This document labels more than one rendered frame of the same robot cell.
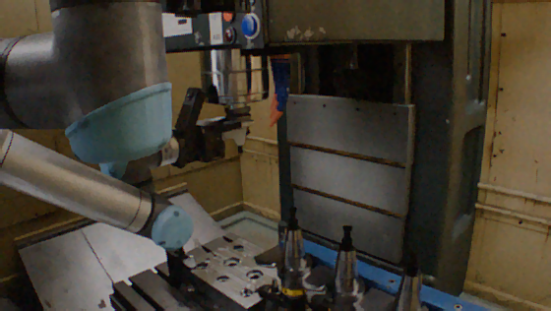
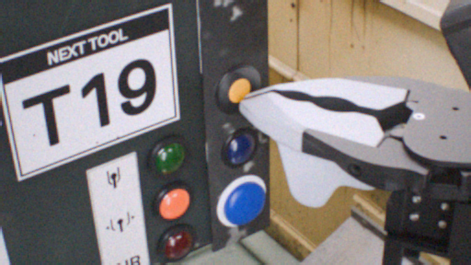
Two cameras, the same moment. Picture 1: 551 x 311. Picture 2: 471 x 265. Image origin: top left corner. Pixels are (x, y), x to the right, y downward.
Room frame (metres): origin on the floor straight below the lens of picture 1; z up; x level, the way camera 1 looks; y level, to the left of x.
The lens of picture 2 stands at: (0.50, 0.43, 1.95)
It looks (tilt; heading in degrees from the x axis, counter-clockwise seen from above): 33 degrees down; 280
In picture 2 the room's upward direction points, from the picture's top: 2 degrees counter-clockwise
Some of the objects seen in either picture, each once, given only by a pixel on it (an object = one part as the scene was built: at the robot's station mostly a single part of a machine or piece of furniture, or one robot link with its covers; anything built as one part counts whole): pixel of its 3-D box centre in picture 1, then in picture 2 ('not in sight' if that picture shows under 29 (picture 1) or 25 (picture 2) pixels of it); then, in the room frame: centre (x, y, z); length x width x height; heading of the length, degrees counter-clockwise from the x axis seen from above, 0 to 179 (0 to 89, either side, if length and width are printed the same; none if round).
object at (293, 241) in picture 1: (293, 244); not in sight; (0.60, -0.04, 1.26); 0.04 x 0.04 x 0.07
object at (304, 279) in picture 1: (318, 279); not in sight; (0.56, -0.07, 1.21); 0.07 x 0.05 x 0.01; 134
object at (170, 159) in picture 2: not in sight; (169, 158); (0.60, 0.05, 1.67); 0.02 x 0.01 x 0.02; 44
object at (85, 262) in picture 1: (147, 263); not in sight; (1.40, 0.53, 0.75); 0.89 x 0.67 x 0.26; 134
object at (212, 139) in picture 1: (195, 142); not in sight; (0.84, 0.16, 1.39); 0.12 x 0.08 x 0.09; 134
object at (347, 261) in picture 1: (345, 267); not in sight; (0.52, -0.11, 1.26); 0.04 x 0.04 x 0.07
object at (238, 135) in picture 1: (240, 132); not in sight; (0.89, 0.06, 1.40); 0.09 x 0.03 x 0.06; 120
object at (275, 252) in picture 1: (272, 257); not in sight; (0.64, 0.00, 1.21); 0.07 x 0.05 x 0.01; 134
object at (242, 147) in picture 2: not in sight; (240, 148); (0.57, 0.02, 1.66); 0.02 x 0.01 x 0.02; 44
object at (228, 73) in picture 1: (234, 74); not in sight; (0.92, 0.07, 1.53); 0.16 x 0.16 x 0.12
